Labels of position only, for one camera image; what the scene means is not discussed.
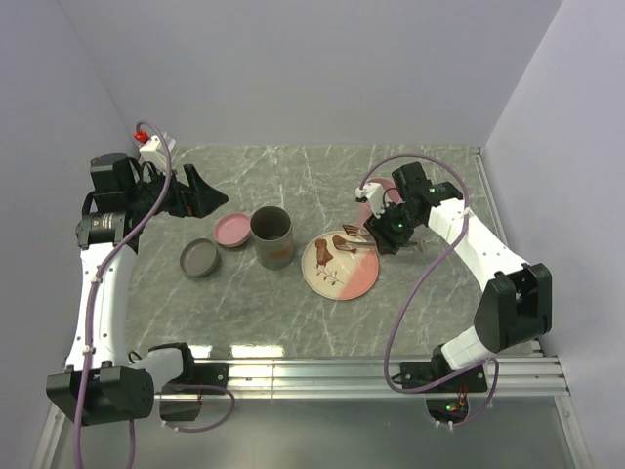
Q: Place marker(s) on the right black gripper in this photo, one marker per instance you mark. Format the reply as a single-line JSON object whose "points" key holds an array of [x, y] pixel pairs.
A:
{"points": [[388, 245]]}

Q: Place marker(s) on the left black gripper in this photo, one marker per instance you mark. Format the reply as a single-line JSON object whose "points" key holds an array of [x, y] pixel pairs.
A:
{"points": [[198, 199]]}

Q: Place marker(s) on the metal food tongs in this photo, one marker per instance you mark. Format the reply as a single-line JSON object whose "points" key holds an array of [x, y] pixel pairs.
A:
{"points": [[358, 237]]}

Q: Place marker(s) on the red chicken drumstick toy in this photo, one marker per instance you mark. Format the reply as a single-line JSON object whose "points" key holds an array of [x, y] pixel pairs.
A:
{"points": [[341, 244]]}

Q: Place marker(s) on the brown meat rib toy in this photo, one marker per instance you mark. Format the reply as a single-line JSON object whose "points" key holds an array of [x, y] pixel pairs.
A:
{"points": [[323, 255]]}

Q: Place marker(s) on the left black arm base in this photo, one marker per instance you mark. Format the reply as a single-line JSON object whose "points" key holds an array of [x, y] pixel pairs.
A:
{"points": [[182, 399]]}

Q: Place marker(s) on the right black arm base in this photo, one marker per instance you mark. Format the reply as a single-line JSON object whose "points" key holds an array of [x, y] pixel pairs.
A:
{"points": [[451, 404]]}

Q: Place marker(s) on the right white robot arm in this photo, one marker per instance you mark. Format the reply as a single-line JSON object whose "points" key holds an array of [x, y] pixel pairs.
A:
{"points": [[516, 303]]}

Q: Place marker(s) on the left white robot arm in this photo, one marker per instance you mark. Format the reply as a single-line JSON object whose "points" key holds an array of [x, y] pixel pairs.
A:
{"points": [[109, 245]]}

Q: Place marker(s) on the tall pink container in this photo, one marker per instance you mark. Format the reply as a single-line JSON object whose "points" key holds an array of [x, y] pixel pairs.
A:
{"points": [[392, 195]]}

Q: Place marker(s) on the pink lid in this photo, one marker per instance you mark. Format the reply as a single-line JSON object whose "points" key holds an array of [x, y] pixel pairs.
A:
{"points": [[232, 230]]}

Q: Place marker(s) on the grey lid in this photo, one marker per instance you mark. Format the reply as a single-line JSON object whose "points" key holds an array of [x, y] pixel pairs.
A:
{"points": [[200, 258]]}

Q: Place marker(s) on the pink and white plate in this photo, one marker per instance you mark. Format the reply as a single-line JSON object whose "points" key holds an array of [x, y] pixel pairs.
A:
{"points": [[346, 277]]}

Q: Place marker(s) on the tall grey container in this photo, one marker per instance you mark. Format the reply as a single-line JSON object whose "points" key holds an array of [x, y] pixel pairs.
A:
{"points": [[272, 233]]}

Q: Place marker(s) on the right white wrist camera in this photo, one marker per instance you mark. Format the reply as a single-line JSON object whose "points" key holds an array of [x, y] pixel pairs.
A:
{"points": [[373, 195]]}

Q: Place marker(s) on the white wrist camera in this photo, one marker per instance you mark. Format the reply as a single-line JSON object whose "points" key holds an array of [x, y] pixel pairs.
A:
{"points": [[153, 151], [373, 195]]}

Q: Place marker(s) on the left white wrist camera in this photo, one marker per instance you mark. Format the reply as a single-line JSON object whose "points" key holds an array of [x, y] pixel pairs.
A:
{"points": [[153, 151]]}

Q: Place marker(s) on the aluminium frame rail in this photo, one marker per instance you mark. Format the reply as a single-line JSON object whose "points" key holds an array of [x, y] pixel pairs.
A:
{"points": [[273, 379]]}

